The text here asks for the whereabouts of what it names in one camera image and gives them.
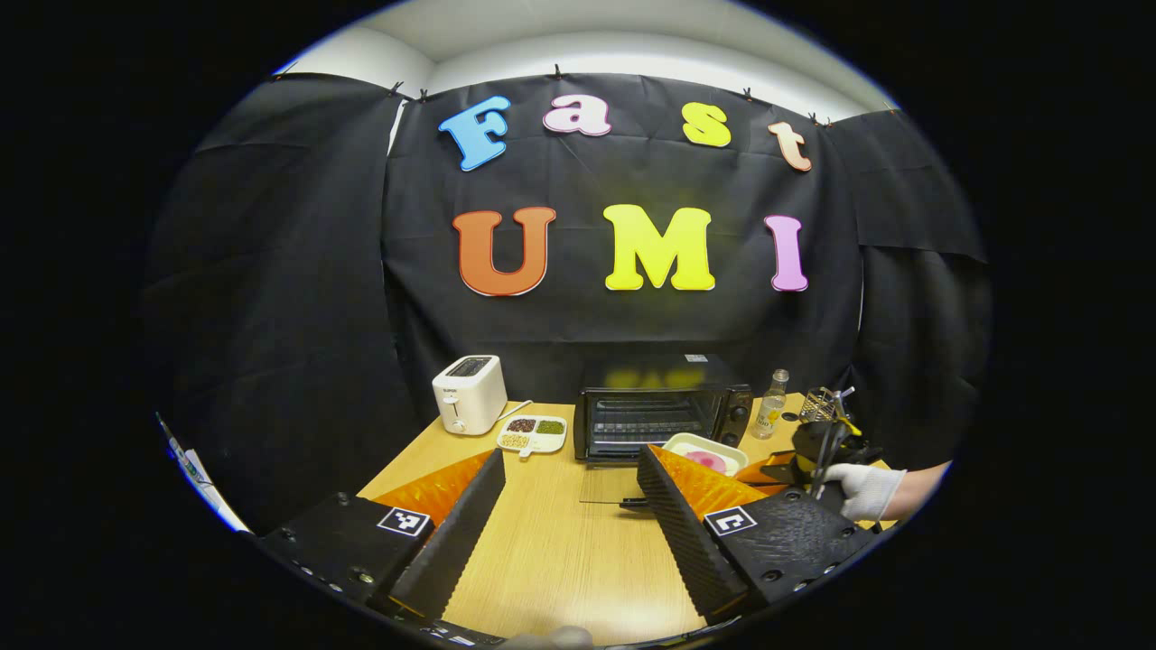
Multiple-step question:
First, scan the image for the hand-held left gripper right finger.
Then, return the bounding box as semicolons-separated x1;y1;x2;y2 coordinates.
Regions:
637;444;881;624

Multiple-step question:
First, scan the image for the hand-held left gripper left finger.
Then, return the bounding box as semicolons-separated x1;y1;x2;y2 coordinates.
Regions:
257;449;507;622

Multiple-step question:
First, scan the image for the white square plate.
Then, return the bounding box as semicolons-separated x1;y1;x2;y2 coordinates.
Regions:
662;432;750;478

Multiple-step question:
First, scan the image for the black electric oven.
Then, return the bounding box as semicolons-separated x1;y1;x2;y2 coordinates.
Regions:
573;354;755;511

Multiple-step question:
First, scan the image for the clear glass bottle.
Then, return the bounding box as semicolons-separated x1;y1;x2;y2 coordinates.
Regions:
751;368;789;441

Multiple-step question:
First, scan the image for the white divided snack plate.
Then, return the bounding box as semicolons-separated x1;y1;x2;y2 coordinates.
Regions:
497;414;568;459

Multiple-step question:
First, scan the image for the white toaster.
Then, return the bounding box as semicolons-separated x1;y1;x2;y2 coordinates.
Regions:
432;355;508;436

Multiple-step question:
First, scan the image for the white side desk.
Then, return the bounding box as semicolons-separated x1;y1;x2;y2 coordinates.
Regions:
185;451;251;534

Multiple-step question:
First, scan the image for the computer monitor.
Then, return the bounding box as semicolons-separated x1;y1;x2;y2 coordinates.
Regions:
155;412;201;484

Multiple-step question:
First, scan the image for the wire mesh holder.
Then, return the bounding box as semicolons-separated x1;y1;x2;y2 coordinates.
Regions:
799;386;841;425

